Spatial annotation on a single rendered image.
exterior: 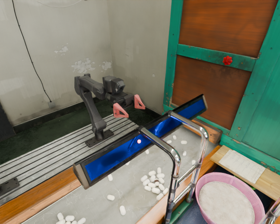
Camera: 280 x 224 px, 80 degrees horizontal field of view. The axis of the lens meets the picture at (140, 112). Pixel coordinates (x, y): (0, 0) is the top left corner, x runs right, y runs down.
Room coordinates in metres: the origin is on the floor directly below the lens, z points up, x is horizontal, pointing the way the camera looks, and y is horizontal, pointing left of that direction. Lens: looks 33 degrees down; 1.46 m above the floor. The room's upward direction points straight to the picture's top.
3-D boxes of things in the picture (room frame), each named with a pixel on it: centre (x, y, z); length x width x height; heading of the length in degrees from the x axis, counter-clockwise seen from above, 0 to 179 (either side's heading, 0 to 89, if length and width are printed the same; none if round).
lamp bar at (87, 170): (0.50, -0.06, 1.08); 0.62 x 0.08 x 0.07; 131
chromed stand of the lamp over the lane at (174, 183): (0.44, -0.11, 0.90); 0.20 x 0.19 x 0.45; 131
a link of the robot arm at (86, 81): (0.89, 0.27, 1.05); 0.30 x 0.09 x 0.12; 43
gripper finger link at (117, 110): (0.62, 0.07, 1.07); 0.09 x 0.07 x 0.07; 43
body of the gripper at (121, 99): (0.70, 0.09, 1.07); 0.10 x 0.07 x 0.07; 133
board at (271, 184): (0.55, -0.54, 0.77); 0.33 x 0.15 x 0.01; 41
